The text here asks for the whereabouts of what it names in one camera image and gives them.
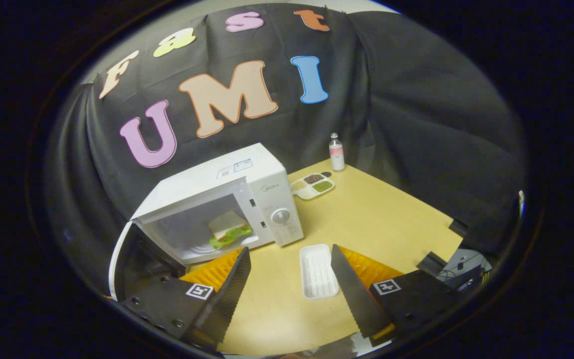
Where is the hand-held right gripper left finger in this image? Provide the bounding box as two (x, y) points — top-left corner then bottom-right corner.
(120, 246), (252, 352)

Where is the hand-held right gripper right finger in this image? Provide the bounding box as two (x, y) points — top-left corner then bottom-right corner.
(330, 244), (462, 347)

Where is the sandwich with green lettuce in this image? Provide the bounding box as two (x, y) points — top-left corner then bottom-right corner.
(208, 210), (254, 250)

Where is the white microwave oven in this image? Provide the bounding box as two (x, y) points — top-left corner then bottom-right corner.
(108, 143), (304, 300)

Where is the white rectangular tray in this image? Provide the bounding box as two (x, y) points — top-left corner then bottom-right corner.
(299, 244), (340, 300)

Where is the black table clamp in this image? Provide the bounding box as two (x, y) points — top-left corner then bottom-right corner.
(448, 218), (471, 238)
(416, 251), (451, 274)

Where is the white divided plate with grains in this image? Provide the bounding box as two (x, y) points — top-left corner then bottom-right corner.
(289, 173), (336, 200)

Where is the clear bottle with pink label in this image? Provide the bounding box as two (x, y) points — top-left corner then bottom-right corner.
(328, 133), (345, 172)

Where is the black backdrop cloth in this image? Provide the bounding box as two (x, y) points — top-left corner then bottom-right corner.
(43, 4), (527, 300)

